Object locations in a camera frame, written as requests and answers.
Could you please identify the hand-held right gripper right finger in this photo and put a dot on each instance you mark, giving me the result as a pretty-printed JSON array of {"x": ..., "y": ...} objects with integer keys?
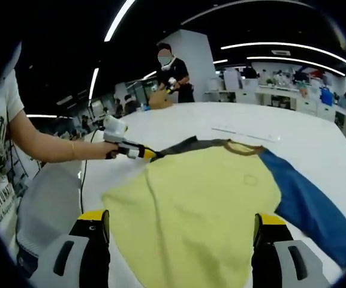
[{"x": 292, "y": 261}]

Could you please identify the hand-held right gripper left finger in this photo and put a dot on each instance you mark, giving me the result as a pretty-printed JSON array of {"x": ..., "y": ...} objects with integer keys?
[{"x": 70, "y": 258}]

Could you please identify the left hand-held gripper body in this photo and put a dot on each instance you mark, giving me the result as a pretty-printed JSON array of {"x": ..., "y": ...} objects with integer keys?
[{"x": 115, "y": 129}]

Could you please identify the yellow garment grey blue sleeves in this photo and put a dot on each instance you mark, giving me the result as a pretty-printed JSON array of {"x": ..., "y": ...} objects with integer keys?
[{"x": 196, "y": 204}]

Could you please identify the clear template strip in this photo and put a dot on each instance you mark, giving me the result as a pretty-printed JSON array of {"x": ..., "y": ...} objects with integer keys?
[{"x": 244, "y": 135}]

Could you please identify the person's left hand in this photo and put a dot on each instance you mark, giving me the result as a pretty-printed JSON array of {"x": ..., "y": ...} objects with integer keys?
[{"x": 110, "y": 149}]

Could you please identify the ceiling light strip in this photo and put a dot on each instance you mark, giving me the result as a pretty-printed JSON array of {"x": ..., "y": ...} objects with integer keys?
[
  {"x": 94, "y": 84},
  {"x": 220, "y": 61},
  {"x": 117, "y": 19},
  {"x": 42, "y": 115},
  {"x": 280, "y": 44},
  {"x": 280, "y": 59}
]

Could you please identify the brown cloth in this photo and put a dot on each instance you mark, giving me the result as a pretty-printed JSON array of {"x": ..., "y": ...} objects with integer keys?
[{"x": 160, "y": 100}]

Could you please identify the white pillar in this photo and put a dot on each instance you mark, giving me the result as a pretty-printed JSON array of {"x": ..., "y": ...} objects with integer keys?
[{"x": 196, "y": 60}]

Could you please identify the person's white printed t-shirt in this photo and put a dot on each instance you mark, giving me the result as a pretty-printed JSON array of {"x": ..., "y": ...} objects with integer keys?
[{"x": 1, "y": 168}]

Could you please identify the white cabinet row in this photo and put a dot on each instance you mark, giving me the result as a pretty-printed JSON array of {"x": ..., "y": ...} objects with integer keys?
[{"x": 304, "y": 105}]

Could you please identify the blue plastic box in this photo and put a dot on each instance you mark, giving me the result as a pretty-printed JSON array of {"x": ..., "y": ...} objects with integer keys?
[{"x": 326, "y": 96}]

